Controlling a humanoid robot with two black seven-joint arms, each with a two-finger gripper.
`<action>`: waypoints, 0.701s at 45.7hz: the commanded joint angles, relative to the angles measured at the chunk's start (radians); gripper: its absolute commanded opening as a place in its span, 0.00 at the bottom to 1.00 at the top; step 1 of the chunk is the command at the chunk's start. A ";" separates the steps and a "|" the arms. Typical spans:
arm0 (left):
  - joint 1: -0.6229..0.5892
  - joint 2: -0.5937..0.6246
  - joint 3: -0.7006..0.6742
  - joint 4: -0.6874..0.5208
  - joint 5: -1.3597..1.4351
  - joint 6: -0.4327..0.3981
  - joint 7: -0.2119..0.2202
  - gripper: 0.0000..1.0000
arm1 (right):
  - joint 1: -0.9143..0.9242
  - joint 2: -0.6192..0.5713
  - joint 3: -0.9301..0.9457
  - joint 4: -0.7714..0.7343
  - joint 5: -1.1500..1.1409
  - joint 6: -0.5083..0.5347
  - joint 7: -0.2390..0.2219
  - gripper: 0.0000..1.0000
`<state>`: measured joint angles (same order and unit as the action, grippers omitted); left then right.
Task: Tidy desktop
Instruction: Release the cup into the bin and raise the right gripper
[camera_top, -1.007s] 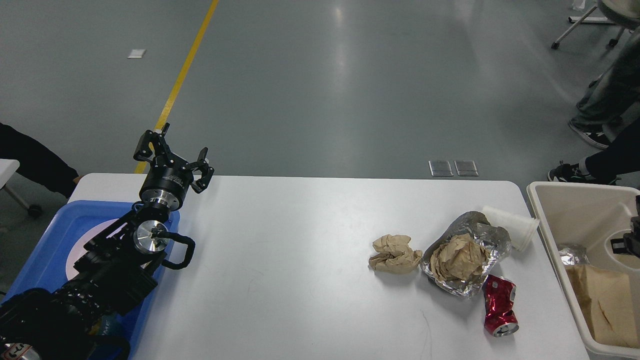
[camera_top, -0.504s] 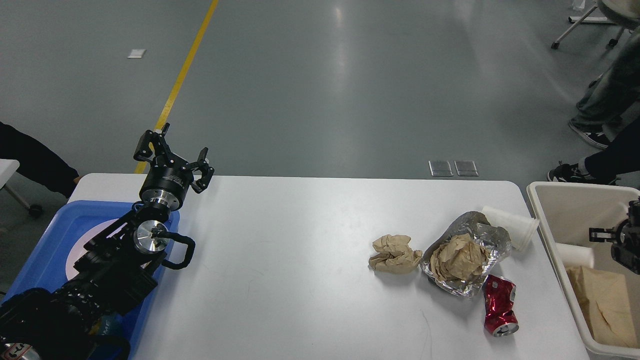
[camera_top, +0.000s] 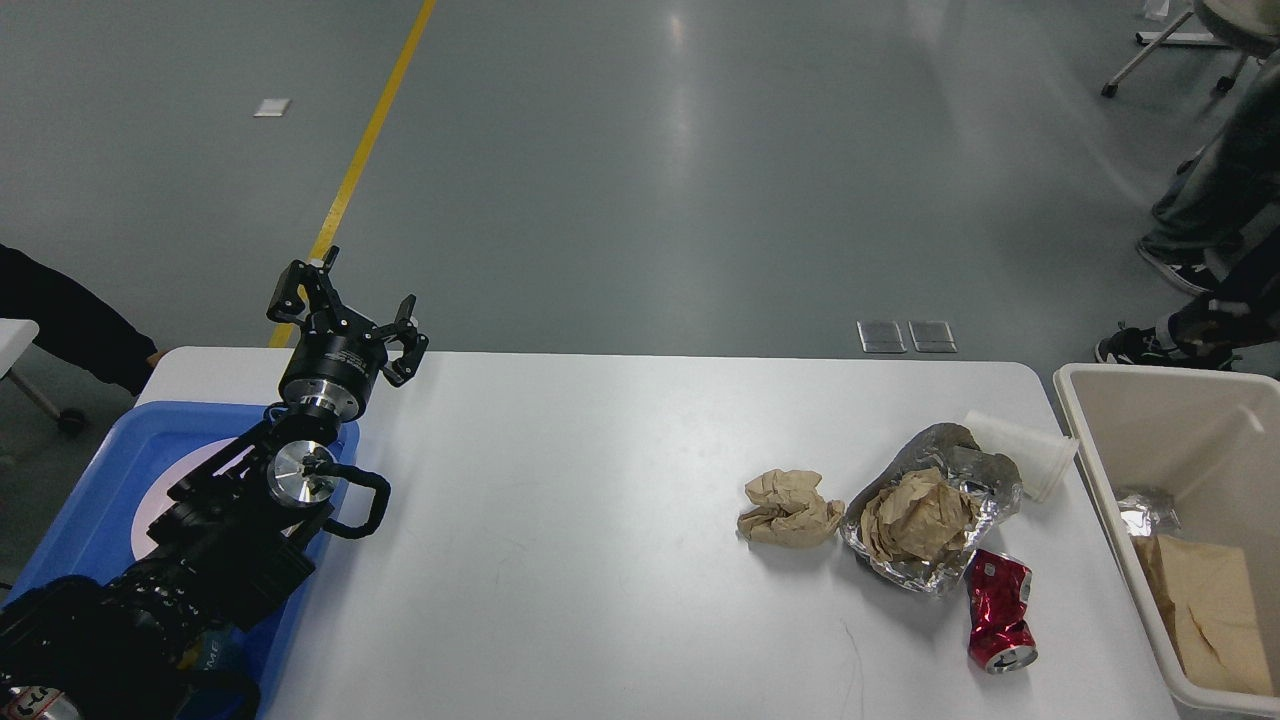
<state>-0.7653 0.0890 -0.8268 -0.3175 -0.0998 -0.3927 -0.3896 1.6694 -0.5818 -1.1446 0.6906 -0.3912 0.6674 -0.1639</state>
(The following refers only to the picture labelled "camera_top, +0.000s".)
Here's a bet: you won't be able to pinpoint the pink plate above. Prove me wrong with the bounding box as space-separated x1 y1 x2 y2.
129 438 232 560

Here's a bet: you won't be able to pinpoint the white side table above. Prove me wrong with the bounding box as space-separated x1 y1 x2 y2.
0 318 87 436

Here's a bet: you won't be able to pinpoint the dark seated person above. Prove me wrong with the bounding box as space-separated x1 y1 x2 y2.
1 245 163 397

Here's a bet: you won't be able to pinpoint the person in black clothes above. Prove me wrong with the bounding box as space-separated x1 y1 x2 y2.
1094 231 1279 372

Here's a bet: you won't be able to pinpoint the foil scrap in bin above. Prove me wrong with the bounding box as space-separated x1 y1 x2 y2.
1116 486 1183 538

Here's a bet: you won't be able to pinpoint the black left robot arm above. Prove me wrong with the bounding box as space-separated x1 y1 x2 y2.
3 247 429 719

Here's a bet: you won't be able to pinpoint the grey-blue mug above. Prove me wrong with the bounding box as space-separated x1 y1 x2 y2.
183 623 247 673

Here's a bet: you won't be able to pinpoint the brown paper bag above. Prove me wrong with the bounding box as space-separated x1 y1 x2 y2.
1132 534 1275 696

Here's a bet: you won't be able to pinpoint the floor outlet plate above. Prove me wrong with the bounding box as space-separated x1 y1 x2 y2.
908 322 957 354
856 322 908 354

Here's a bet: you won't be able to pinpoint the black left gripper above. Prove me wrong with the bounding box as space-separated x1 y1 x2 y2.
266 246 430 416

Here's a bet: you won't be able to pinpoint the person in blue jeans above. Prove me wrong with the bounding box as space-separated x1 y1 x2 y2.
1135 1 1279 296

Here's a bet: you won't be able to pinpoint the crumpled brown paper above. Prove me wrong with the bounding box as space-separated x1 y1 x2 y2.
736 469 847 550

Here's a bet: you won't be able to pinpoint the beige waste bin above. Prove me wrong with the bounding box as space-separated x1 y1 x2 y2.
1053 364 1279 717

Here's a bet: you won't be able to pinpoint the red foil wrapper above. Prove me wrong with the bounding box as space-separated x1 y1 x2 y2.
968 550 1039 675

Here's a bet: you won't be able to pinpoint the white cup lying sideways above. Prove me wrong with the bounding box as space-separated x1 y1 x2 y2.
963 410 1080 503

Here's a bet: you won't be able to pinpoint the crumpled foil with paper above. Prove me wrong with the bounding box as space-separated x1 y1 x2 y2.
838 423 1024 597

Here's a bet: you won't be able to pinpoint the white rolling stand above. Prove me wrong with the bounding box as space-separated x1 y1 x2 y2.
1098 1 1252 99

